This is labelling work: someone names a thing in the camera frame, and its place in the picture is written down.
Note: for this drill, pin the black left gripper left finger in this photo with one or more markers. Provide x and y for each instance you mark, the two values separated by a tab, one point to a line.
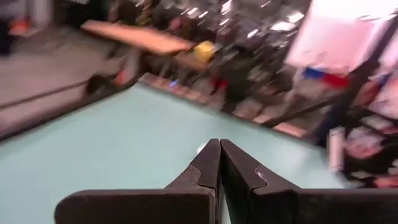
174	208

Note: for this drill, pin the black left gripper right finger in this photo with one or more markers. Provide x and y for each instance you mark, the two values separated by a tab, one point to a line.
280	208

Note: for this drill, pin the green table mat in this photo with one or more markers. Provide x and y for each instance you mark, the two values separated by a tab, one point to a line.
124	140

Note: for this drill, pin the blue red banner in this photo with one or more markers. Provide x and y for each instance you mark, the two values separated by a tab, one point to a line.
326	77

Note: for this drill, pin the small orange object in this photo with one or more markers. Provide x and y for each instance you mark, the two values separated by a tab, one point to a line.
122	77

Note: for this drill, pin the yellow box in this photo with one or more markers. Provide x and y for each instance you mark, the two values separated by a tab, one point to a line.
205	51

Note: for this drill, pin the wooden table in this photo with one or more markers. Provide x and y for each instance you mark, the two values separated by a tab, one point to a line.
140	37

